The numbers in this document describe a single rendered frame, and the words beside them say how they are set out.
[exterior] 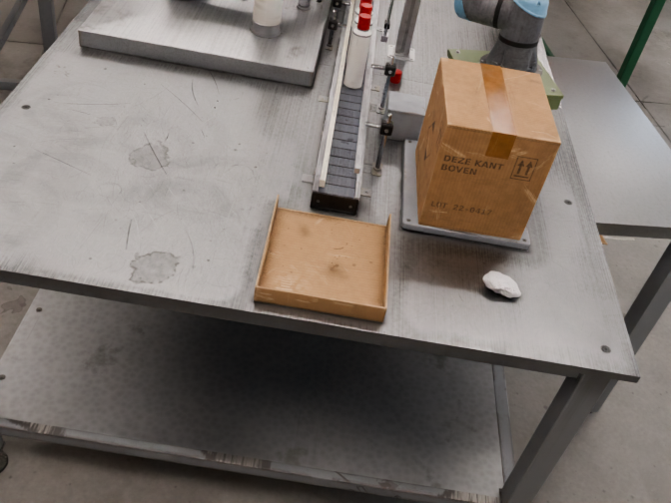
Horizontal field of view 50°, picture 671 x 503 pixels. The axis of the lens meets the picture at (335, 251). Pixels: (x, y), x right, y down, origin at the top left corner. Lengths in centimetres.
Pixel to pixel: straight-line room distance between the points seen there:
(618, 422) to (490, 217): 118
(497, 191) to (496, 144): 12
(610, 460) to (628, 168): 93
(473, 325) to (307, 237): 41
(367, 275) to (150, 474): 95
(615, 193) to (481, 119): 60
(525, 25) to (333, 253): 98
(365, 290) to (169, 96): 83
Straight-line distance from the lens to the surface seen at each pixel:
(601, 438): 258
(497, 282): 157
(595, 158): 218
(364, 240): 162
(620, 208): 201
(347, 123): 191
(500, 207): 165
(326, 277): 151
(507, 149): 156
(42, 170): 177
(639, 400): 276
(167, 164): 177
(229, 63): 215
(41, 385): 211
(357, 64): 202
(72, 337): 220
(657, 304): 227
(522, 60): 226
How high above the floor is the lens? 187
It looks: 41 degrees down
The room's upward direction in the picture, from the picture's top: 11 degrees clockwise
